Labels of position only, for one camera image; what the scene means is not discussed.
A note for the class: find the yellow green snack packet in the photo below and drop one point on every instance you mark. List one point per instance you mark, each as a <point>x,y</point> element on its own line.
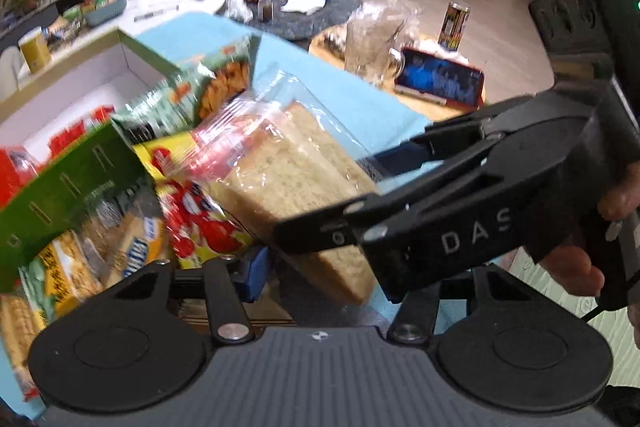
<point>65,272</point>

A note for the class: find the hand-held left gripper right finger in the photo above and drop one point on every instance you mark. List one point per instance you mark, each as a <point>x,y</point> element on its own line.
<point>415,314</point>

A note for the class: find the yellow canister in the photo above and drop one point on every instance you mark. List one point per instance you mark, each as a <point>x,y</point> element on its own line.
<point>35,52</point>

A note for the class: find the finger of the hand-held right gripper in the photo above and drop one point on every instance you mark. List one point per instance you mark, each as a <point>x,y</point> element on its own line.
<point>450,137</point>
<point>310,232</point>

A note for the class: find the brown jar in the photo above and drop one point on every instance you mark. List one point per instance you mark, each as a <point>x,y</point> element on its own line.
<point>265,9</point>

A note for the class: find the yellow red snack packet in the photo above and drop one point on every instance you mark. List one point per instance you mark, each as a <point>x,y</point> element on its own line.
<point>200,217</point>

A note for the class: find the person's right hand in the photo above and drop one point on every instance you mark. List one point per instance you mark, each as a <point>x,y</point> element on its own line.
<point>570,269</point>

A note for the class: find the blue basket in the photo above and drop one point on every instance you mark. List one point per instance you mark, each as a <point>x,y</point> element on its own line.
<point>105,9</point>

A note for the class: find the clear plastic bag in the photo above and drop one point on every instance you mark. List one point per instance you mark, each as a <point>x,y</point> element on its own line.
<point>375,47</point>

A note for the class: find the white paper sheet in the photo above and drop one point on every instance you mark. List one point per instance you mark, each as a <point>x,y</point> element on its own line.
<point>302,4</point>

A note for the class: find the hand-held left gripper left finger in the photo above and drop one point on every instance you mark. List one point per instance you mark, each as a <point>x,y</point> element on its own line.
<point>252,274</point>

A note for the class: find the pale green patterned cloth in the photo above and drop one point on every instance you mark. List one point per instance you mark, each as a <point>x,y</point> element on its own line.
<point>615,342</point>

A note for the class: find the green cardboard box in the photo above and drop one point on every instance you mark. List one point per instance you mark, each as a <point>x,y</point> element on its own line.
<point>75,197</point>

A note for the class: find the sliced bread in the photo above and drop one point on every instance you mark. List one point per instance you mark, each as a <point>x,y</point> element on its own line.
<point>290,172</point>

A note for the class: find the green cracker packet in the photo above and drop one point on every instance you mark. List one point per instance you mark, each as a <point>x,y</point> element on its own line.
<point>200,87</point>

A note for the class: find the tall printed can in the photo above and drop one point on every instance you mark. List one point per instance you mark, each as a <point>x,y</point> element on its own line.
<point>454,27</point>

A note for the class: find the pale yellow snack packet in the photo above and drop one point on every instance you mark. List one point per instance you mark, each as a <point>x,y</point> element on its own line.
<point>20,337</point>

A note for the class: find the blue white snack packet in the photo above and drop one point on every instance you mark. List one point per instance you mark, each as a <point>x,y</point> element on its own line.
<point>135,232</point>

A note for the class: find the round golden tray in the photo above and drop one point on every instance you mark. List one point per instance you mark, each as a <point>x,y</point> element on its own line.
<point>325,44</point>

